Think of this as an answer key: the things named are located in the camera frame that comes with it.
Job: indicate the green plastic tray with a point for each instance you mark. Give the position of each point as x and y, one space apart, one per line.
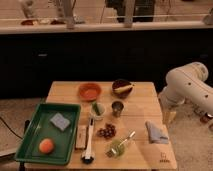
41 127

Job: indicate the green cucumber piece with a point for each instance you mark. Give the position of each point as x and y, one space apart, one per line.
95 108

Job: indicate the yellow banana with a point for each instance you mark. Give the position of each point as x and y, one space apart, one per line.
123 89

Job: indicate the bunch of red grapes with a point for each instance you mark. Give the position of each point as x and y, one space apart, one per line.
107 132

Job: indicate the dark brown bowl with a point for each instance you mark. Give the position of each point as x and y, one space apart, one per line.
120 83

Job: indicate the red-orange bowl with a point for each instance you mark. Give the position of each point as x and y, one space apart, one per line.
89 91

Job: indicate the small metal cup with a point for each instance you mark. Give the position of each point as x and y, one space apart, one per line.
117 107

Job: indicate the green glass bowl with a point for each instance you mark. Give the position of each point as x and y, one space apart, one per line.
116 149

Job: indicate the blue-grey towel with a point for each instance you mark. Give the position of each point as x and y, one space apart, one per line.
155 134

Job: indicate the white black brush tool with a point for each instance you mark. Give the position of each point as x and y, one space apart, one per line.
88 155

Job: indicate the orange fruit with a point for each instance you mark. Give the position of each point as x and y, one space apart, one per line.
46 146

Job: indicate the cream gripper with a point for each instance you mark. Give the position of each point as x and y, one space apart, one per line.
168 116

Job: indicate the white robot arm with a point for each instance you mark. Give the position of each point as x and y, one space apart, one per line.
186 82

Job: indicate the small wooden block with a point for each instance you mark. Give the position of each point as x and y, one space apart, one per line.
81 137

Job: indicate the blue sponge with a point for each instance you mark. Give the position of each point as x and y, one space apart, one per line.
60 121

